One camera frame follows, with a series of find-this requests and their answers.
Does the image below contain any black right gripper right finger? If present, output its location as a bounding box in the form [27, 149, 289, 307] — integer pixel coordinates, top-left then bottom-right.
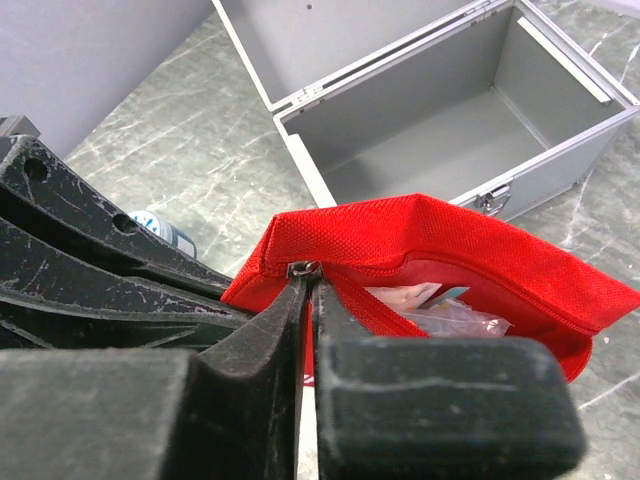
[312, 280, 585, 479]

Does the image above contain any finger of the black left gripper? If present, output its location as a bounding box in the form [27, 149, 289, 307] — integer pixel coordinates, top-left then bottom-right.
[1, 221, 253, 350]
[1, 135, 231, 300]

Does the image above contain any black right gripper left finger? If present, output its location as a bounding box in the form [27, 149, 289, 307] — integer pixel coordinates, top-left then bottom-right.
[1, 278, 305, 479]

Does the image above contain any printed clear plastic packet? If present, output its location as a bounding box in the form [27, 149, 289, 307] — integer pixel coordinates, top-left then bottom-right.
[412, 299, 512, 338]

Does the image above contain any red first aid pouch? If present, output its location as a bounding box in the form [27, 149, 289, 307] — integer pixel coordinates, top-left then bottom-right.
[222, 194, 639, 380]

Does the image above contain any beige gauze packet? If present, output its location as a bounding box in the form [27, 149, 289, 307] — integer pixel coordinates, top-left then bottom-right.
[365, 282, 441, 311]

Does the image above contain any white round jar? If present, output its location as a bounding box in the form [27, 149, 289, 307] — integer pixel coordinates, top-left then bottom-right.
[129, 210, 197, 259]

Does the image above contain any grey metal case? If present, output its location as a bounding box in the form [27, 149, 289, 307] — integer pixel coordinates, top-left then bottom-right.
[215, 1, 639, 220]

